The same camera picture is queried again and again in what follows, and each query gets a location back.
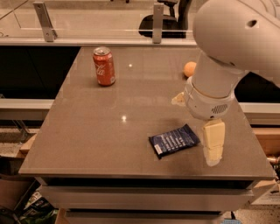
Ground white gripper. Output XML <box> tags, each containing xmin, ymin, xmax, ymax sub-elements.
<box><xmin>171</xmin><ymin>78</ymin><xmax>235</xmax><ymax>166</ymax></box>

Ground blue rxbar blueberry wrapper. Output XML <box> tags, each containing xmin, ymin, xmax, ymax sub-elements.
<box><xmin>149</xmin><ymin>124</ymin><xmax>200</xmax><ymax>158</ymax></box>

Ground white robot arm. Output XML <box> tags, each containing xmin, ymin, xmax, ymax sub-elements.
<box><xmin>171</xmin><ymin>0</ymin><xmax>280</xmax><ymax>166</ymax></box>

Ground red coke can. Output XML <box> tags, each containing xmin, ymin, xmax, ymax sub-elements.
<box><xmin>93</xmin><ymin>46</ymin><xmax>116</xmax><ymax>86</ymax></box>

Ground orange fruit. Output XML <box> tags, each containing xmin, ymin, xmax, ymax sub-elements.
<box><xmin>183</xmin><ymin>61</ymin><xmax>196</xmax><ymax>77</ymax></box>

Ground black office chair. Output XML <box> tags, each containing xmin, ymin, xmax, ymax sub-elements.
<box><xmin>137</xmin><ymin>0</ymin><xmax>194</xmax><ymax>39</ymax></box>

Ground white drawer cabinet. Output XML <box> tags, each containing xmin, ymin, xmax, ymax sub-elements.
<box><xmin>39</xmin><ymin>185</ymin><xmax>253</xmax><ymax>224</ymax></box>

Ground green snack bags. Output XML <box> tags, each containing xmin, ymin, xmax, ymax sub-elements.
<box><xmin>19</xmin><ymin>191</ymin><xmax>58</xmax><ymax>224</ymax></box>

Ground cardboard box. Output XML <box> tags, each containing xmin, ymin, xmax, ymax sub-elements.
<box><xmin>0</xmin><ymin>174</ymin><xmax>34</xmax><ymax>209</ymax></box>

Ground middle metal glass bracket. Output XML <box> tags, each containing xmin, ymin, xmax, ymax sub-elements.
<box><xmin>152</xmin><ymin>3</ymin><xmax>164</xmax><ymax>44</ymax></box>

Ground metal glass bracket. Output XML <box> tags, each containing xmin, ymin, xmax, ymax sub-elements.
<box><xmin>33</xmin><ymin>1</ymin><xmax>58</xmax><ymax>42</ymax></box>
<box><xmin>152</xmin><ymin>3</ymin><xmax>164</xmax><ymax>44</ymax></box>

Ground left metal glass bracket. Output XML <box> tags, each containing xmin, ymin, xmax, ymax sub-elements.
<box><xmin>33</xmin><ymin>1</ymin><xmax>58</xmax><ymax>42</ymax></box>

